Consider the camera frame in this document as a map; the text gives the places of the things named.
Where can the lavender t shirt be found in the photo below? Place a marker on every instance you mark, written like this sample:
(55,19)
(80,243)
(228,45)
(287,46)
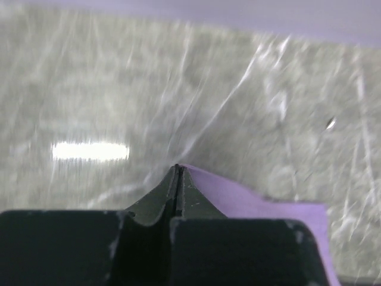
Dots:
(238,201)

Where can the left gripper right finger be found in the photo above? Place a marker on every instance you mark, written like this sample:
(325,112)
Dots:
(209,248)

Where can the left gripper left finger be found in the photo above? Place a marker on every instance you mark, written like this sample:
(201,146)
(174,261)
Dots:
(91,247)

